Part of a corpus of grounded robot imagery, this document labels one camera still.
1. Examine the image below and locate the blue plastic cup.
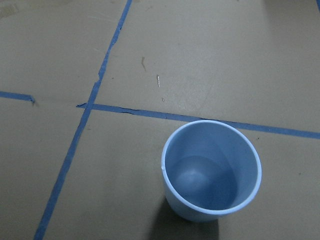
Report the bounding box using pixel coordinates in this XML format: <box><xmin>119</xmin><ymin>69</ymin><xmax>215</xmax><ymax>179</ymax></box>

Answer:
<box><xmin>161</xmin><ymin>120</ymin><xmax>262</xmax><ymax>223</ymax></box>

